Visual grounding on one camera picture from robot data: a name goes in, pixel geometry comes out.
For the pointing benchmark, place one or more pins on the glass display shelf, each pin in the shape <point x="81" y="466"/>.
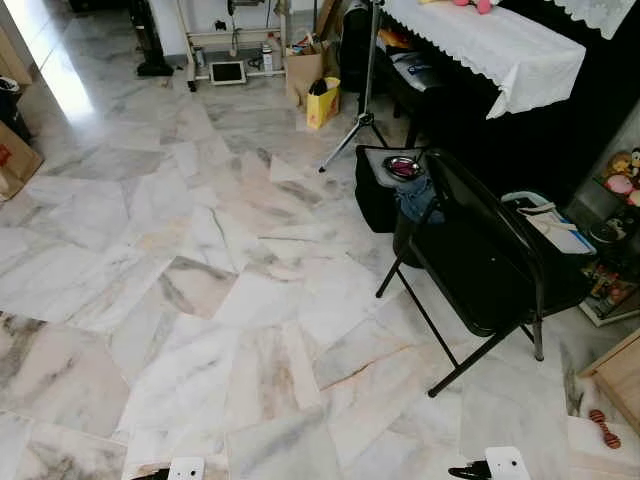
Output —
<point x="605" y="250"/>

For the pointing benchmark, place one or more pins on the colourful books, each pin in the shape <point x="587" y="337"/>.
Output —
<point x="610" y="285"/>

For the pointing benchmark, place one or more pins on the round pink plush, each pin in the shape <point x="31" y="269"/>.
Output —
<point x="620" y="185"/>

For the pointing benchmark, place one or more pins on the orange plush bear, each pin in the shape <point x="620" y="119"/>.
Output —
<point x="621" y="165"/>

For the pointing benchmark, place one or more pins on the white tote bag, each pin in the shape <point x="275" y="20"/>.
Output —
<point x="555" y="228"/>

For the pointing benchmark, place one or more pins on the black upright piano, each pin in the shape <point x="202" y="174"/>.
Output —
<point x="540" y="140"/>

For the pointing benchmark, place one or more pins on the light wooden cabinet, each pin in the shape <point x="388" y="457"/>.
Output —
<point x="620" y="380"/>

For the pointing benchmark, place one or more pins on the black folding chair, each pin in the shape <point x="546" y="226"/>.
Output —
<point x="480" y="270"/>

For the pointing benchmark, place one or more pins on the red dumbbell toy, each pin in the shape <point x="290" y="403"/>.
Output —
<point x="604" y="428"/>

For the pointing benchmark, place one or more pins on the blue denim cloth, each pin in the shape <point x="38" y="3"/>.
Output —
<point x="415" y="202"/>

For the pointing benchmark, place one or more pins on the small white lace runner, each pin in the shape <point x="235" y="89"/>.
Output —
<point x="600" y="14"/>

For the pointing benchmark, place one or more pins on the white lace tablecloth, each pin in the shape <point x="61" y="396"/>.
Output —
<point x="500" y="50"/>

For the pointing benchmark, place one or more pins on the metal bowl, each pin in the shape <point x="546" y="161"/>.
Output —
<point x="402" y="167"/>

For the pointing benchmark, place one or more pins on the pink plush toy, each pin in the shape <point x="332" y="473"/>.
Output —
<point x="478" y="5"/>

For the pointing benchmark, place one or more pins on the grey metal tripod stand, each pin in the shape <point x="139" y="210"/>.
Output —
<point x="370" y="90"/>

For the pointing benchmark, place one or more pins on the yellow shopping bag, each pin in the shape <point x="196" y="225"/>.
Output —
<point x="322" y="108"/>

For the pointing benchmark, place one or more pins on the brown paper bag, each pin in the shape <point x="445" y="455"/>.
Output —
<point x="302" y="68"/>

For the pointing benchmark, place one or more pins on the clear plastic bottle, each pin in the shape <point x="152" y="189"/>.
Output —
<point x="267" y="57"/>

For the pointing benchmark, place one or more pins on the white framed tablet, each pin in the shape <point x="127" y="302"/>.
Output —
<point x="227" y="73"/>

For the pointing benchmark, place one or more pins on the white metal rack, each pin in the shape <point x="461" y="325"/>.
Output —
<point x="235" y="38"/>

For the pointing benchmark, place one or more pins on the black upright stand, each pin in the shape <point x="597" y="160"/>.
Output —
<point x="152" y="45"/>

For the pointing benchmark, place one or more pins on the brown cardboard box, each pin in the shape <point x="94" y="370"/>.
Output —
<point x="15" y="160"/>

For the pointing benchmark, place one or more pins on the black bin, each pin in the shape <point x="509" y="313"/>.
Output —
<point x="12" y="108"/>

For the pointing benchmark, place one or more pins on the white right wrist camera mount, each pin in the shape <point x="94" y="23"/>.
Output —
<point x="508" y="465"/>

